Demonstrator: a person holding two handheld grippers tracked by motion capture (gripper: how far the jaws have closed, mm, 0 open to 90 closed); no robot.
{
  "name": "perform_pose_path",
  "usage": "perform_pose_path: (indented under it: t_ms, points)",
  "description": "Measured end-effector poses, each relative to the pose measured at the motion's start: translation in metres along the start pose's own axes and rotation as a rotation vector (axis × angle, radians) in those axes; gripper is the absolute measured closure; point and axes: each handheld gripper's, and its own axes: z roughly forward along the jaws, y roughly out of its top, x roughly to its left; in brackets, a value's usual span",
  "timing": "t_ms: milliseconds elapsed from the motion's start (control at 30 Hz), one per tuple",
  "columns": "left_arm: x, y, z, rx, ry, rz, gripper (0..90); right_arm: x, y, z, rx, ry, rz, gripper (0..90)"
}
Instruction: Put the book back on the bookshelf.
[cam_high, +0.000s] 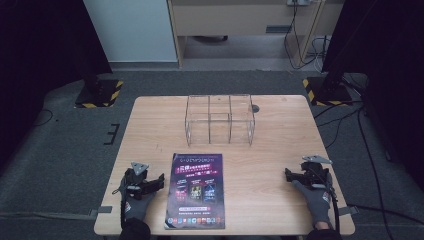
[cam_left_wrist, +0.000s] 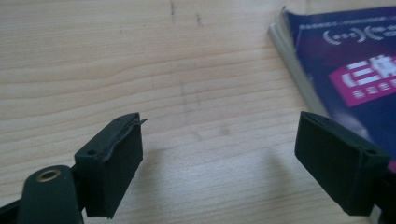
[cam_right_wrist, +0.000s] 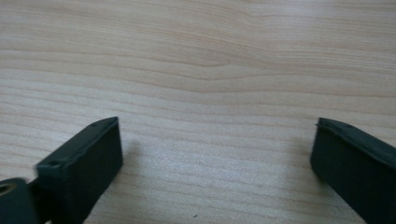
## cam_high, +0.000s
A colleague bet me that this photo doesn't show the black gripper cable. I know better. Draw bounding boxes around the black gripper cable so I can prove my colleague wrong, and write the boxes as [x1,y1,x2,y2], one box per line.
[112,175,129,231]
[327,178,342,234]

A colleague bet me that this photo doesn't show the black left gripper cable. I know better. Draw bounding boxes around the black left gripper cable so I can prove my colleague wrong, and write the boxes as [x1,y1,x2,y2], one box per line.
[112,175,129,231]

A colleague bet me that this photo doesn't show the black curtain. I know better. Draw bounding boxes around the black curtain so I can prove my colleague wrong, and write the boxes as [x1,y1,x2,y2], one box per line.
[0,0,113,168]
[321,0,424,183]

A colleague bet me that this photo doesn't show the purple magazine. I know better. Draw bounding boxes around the purple magazine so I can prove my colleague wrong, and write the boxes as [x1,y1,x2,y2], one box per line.
[163,152,227,231]

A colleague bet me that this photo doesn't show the long black floor cable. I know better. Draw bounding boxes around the long black floor cable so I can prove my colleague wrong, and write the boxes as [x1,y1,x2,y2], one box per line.
[357,108,396,240]

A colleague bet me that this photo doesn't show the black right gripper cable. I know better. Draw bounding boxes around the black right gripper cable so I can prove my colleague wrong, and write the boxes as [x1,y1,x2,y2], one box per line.
[327,178,342,234]

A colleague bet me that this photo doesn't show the person's right hand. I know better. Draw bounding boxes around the person's right hand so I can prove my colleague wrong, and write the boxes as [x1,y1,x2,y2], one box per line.
[291,179,333,230]

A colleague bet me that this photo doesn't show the person's left hand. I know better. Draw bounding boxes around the person's left hand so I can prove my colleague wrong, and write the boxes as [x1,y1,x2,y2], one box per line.
[121,191,157,222]

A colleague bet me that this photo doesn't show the grey tape strip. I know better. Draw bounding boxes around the grey tape strip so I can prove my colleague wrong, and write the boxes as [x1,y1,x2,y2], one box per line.
[89,205,114,217]
[339,205,360,217]

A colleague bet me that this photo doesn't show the black floor tape marks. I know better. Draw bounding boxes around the black floor tape marks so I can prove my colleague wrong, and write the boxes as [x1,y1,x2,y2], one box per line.
[103,122,121,146]

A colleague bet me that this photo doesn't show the light wooden desk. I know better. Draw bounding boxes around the light wooden desk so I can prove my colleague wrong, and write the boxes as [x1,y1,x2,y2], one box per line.
[166,0,345,69]

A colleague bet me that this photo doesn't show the black hanging desk cables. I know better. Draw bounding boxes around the black hanging desk cables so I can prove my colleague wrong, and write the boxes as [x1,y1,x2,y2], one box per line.
[283,0,332,73]

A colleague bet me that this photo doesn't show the black stand pole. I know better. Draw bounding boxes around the black stand pole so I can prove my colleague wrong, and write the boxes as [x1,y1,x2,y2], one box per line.
[321,19,359,93]
[79,49,103,91]

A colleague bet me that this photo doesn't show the clear acrylic organizer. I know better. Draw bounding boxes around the clear acrylic organizer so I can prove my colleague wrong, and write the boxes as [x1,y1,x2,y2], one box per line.
[184,93,257,148]

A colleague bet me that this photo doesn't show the white panel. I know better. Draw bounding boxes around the white panel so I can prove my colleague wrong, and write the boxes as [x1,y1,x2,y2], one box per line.
[82,0,178,64]

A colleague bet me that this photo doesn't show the striped black stand base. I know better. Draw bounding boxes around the striped black stand base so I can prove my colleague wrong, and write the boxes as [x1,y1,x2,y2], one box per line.
[302,76,355,107]
[74,78,125,109]

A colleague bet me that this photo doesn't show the thin black floor cable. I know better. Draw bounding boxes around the thin black floor cable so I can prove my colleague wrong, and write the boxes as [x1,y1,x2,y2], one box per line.
[32,108,55,128]

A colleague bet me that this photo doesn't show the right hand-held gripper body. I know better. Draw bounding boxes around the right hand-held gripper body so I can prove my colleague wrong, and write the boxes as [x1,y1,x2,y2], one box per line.
[299,154,334,191]

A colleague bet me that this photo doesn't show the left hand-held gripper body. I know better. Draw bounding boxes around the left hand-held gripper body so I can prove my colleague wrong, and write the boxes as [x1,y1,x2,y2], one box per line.
[123,161,152,201]

